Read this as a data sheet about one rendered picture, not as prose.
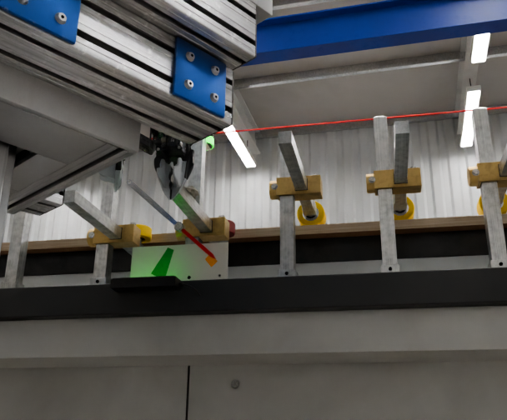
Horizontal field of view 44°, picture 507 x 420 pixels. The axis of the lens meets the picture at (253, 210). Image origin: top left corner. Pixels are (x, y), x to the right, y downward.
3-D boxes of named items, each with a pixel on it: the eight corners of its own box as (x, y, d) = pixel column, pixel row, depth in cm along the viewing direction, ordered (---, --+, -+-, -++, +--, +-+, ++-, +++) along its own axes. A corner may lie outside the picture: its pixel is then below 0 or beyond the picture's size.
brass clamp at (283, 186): (320, 191, 160) (319, 173, 162) (268, 195, 163) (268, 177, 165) (323, 200, 166) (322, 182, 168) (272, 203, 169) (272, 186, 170)
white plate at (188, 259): (227, 279, 158) (228, 242, 161) (128, 283, 163) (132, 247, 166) (227, 280, 158) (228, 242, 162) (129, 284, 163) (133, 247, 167)
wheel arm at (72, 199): (74, 205, 143) (76, 187, 145) (60, 206, 144) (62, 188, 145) (143, 258, 183) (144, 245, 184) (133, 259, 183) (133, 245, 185)
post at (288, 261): (294, 308, 153) (292, 131, 170) (280, 308, 153) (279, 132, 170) (296, 311, 156) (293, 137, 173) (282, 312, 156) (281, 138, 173)
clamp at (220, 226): (224, 234, 162) (225, 216, 164) (174, 237, 165) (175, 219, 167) (229, 241, 167) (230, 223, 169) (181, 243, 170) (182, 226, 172)
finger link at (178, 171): (163, 191, 133) (166, 152, 137) (173, 201, 139) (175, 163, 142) (178, 189, 133) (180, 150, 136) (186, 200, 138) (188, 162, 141)
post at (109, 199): (101, 313, 162) (117, 146, 179) (88, 313, 163) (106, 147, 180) (107, 316, 165) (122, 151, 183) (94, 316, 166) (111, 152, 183)
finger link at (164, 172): (149, 192, 134) (153, 152, 137) (158, 202, 139) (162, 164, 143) (163, 191, 133) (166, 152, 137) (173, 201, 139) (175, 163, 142)
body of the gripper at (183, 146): (147, 149, 136) (151, 101, 140) (160, 167, 144) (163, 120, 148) (181, 147, 134) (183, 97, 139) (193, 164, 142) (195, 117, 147)
